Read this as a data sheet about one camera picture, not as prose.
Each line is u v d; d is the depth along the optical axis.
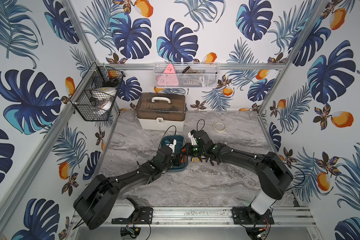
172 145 0.77
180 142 0.80
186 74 0.92
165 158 0.65
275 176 0.46
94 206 0.42
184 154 0.75
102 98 0.90
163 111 0.92
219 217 0.75
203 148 0.68
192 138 0.72
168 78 0.90
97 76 0.94
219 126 1.12
